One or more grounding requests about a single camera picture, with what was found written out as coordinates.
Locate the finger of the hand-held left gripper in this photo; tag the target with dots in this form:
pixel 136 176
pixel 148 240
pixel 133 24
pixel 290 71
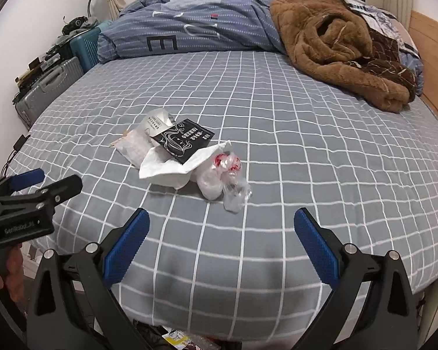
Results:
pixel 27 179
pixel 64 186

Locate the dark bag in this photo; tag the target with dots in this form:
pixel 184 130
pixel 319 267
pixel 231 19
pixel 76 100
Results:
pixel 76 23

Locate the clear wrapper with red print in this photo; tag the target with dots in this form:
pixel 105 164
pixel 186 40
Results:
pixel 222 175

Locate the brown fleece blanket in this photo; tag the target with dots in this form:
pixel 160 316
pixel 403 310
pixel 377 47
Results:
pixel 314 32

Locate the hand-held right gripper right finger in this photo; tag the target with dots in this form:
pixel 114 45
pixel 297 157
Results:
pixel 315 248

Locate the wooden bed frame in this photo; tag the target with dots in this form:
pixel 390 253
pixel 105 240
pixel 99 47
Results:
pixel 436 62

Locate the black printed packet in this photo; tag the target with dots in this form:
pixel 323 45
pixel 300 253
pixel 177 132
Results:
pixel 182 140

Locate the blue striped duvet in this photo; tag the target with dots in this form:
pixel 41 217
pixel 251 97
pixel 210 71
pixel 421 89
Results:
pixel 204 22

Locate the grey suitcase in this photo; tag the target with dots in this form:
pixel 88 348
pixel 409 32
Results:
pixel 47 87

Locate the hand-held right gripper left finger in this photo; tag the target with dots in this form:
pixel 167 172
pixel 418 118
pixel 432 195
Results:
pixel 127 248

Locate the yellow white snack packet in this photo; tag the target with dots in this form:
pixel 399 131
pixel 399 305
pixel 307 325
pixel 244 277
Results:
pixel 176 339

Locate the patterned pillow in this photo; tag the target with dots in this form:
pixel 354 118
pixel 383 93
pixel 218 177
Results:
pixel 385 22

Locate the clear plastic bag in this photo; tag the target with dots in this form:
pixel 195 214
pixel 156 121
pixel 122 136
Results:
pixel 138 146

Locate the grey checked bed sheet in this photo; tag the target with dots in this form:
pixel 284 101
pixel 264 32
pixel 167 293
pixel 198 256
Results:
pixel 295 146

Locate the person's left hand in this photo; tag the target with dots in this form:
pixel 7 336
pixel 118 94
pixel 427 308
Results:
pixel 14 266

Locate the black lined trash bin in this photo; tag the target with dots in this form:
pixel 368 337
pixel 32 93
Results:
pixel 149 335

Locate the white paper napkin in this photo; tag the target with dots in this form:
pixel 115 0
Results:
pixel 168 173

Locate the teal suitcase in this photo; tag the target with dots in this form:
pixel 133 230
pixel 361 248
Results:
pixel 87 49

